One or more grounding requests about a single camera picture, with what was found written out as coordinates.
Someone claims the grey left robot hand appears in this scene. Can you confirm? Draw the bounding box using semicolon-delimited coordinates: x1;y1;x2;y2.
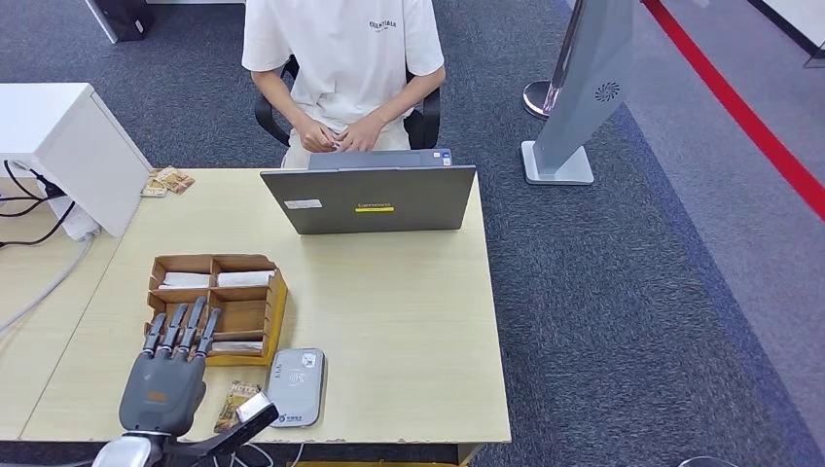
118;295;225;440

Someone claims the person's right hand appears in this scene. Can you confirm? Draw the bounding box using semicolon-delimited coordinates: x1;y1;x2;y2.
293;114;341;154

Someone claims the person's left hand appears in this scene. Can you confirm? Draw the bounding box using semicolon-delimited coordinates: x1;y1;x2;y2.
337;109;388;154

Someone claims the person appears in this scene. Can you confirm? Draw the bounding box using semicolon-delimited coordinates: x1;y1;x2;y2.
241;0;448;170

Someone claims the brown card organizer box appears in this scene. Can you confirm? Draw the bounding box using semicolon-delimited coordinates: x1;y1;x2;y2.
142;253;289;369

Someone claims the grey card reader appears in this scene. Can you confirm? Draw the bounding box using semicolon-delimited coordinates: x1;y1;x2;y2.
264;347;328;429

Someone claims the black office chair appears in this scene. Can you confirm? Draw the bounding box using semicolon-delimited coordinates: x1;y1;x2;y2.
253;54;443;151

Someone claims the grey laptop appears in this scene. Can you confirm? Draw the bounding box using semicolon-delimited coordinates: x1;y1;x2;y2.
259;148;479;236

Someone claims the white power strip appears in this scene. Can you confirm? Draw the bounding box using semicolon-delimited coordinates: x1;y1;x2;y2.
46;193;102;243

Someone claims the grey standing kiosk panel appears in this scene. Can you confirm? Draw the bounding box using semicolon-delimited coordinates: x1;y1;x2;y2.
519;0;636;187

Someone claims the black case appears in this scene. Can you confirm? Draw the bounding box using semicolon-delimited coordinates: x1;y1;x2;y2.
84;0;156;45

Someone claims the white cabinet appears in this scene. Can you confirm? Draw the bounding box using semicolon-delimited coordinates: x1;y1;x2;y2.
0;82;154;238

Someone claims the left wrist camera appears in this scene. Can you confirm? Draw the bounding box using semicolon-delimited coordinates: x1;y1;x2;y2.
161;389;280;467

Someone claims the white cable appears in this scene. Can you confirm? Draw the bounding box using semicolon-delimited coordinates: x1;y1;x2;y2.
219;443;305;467

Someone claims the grey cable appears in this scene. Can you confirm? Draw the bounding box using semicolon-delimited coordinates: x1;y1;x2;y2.
0;233;96;335

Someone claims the chrome stanchion post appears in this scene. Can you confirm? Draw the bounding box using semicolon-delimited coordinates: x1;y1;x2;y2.
521;0;587;122

